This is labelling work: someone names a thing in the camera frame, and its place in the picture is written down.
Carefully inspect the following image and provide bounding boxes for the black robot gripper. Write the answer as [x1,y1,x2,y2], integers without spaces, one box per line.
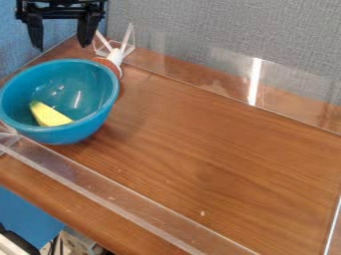
[15,0,109,50]

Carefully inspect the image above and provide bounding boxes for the clear acrylic barrier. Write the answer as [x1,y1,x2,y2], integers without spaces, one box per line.
[0,126,258,255]
[125,48,341,135]

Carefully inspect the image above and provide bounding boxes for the clear acrylic back barrier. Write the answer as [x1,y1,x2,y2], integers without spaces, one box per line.
[125,48,341,135]

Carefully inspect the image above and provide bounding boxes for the blue bowl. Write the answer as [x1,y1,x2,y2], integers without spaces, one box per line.
[0,59,121,144]

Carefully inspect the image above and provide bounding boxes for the yellow green toy corn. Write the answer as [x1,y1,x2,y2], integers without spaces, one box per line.
[30,101,74,127]

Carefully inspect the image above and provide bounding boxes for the orange white toy object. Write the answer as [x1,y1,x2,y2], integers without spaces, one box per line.
[94,48,123,79]

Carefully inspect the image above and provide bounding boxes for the clear acrylic front barrier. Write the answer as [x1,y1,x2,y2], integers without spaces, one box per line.
[0,126,258,255]

